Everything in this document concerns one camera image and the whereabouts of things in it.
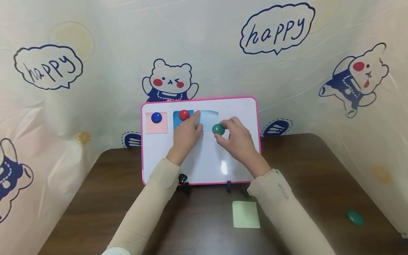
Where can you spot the person's right thumb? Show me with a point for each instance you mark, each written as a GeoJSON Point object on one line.
{"type": "Point", "coordinates": [221, 140]}

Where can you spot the person's left forearm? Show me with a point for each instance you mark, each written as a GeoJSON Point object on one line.
{"type": "Point", "coordinates": [145, 209]}

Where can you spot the pink framed whiteboard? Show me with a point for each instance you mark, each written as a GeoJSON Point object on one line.
{"type": "Point", "coordinates": [159, 156]}

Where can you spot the black board stand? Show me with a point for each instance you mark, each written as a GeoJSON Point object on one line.
{"type": "Point", "coordinates": [229, 187]}

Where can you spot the person's right forearm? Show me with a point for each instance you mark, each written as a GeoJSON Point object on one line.
{"type": "Point", "coordinates": [287, 216]}

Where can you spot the person's left index finger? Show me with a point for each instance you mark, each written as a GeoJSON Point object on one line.
{"type": "Point", "coordinates": [194, 117]}

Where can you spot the person's right hand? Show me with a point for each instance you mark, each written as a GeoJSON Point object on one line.
{"type": "Point", "coordinates": [240, 145]}

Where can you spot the light blue sticky note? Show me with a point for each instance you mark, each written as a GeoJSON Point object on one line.
{"type": "Point", "coordinates": [209, 120]}

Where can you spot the pink sticky note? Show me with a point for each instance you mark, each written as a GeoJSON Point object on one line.
{"type": "Point", "coordinates": [152, 128]}

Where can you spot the green round magnet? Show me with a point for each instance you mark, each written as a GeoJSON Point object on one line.
{"type": "Point", "coordinates": [355, 217]}
{"type": "Point", "coordinates": [217, 129]}

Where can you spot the red round magnet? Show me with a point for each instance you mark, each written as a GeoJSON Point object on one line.
{"type": "Point", "coordinates": [184, 114]}

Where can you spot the person's left thumb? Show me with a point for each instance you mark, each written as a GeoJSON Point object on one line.
{"type": "Point", "coordinates": [198, 131]}

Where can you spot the blue round magnet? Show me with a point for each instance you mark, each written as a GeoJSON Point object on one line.
{"type": "Point", "coordinates": [156, 117]}

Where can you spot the green sticky note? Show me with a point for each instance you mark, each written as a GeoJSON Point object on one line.
{"type": "Point", "coordinates": [245, 214]}

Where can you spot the person's left hand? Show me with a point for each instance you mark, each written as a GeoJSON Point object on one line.
{"type": "Point", "coordinates": [185, 141]}

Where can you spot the person's right index finger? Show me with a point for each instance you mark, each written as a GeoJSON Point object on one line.
{"type": "Point", "coordinates": [227, 123]}

